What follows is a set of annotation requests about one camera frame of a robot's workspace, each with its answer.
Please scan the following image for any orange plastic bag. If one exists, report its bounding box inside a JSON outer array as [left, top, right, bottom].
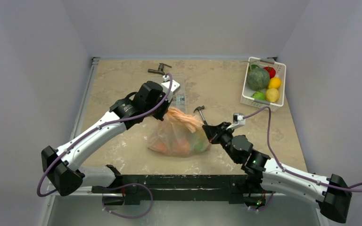
[[147, 107, 211, 157]]

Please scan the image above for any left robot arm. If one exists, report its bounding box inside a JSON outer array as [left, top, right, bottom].
[[41, 79, 181, 196]]

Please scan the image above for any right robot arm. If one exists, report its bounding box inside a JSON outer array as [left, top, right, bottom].
[[202, 122, 352, 224]]

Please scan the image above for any green fake pear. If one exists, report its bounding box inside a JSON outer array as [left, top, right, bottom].
[[251, 91, 266, 101]]

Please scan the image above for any yellow fake lemon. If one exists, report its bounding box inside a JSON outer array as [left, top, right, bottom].
[[265, 88, 280, 103]]

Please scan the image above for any green fake melon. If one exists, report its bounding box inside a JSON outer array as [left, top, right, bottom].
[[247, 67, 270, 91]]

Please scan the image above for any orange fake fruit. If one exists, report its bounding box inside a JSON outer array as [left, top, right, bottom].
[[267, 77, 282, 89]]

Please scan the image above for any red fake apple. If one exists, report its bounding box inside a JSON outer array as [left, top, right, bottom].
[[264, 66, 276, 79]]

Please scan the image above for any clear plastic screw organizer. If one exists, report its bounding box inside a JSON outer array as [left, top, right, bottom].
[[171, 74, 187, 112]]

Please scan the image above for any small black hammer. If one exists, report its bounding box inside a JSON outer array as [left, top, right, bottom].
[[193, 105, 208, 125]]

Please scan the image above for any white plastic basket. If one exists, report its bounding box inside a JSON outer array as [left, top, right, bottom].
[[240, 56, 287, 112]]

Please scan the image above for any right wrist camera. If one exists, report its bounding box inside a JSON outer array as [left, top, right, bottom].
[[227, 113, 246, 130]]

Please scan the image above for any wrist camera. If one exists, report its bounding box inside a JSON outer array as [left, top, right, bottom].
[[227, 113, 246, 130], [160, 78, 181, 103]]

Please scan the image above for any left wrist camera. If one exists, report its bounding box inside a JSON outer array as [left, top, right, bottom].
[[160, 78, 181, 103]]

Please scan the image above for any black T-handle tool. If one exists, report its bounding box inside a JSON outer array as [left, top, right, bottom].
[[147, 63, 172, 75]]

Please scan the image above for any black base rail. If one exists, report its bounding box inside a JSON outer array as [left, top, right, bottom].
[[91, 175, 271, 208]]

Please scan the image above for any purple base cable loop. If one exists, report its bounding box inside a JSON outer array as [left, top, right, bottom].
[[101, 183, 154, 219]]

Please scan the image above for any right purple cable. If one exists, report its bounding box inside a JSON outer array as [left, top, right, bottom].
[[243, 106, 362, 193]]

